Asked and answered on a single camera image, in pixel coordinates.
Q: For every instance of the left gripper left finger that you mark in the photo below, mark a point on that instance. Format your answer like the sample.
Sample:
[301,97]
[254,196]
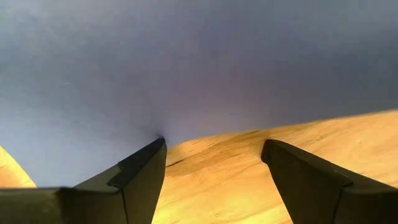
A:
[124,196]

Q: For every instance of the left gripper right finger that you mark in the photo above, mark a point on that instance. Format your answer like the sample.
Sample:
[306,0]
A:
[311,193]

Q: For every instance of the blue paper sheet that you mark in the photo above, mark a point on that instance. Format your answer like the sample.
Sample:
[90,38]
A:
[186,62]

